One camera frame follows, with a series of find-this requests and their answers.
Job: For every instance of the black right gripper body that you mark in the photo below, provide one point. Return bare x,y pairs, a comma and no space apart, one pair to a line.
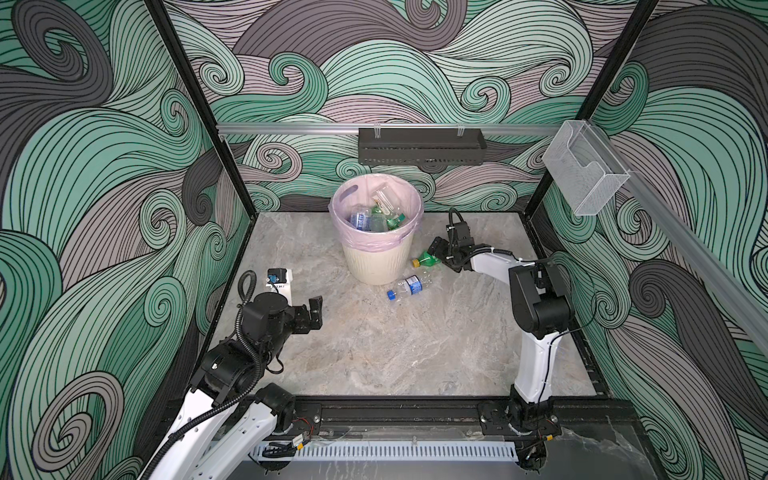
445,252

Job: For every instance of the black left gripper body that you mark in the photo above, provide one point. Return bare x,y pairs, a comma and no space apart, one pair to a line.
300,322

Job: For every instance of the clear bottle blue label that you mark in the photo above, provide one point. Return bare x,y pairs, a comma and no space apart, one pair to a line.
409,286

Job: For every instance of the clear square bottle green label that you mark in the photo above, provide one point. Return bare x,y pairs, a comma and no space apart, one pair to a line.
387,200

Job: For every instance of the green bottle yellow cap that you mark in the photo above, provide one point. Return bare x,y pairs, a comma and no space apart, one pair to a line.
395,221

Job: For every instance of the pepsi label clear bottle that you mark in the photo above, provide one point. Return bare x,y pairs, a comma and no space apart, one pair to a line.
360,219

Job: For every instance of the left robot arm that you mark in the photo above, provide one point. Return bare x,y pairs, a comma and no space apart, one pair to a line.
226,415

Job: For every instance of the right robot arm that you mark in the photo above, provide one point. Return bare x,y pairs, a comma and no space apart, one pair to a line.
540,307

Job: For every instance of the white ribbed waste bin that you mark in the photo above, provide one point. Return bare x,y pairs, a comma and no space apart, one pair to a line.
378,268

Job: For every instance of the pink bin liner bag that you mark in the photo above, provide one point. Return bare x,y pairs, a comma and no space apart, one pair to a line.
359,191

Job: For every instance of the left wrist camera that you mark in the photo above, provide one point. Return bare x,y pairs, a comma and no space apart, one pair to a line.
279,280

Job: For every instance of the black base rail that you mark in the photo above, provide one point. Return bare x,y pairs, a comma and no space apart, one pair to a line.
491,415

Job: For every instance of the black wall tray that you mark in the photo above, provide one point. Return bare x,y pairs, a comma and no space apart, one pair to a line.
433,147

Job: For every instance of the clear acrylic wall holder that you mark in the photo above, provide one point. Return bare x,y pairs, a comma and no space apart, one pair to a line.
585,166

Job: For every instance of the aluminium back rail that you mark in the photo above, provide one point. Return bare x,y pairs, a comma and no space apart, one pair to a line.
307,128

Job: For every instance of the aluminium rail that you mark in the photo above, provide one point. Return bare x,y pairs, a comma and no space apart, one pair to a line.
307,128
699,220

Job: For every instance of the white slotted cable duct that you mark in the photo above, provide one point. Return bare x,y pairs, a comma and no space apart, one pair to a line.
471,451

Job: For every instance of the aluminium right rail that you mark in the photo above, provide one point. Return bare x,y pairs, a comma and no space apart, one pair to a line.
699,220

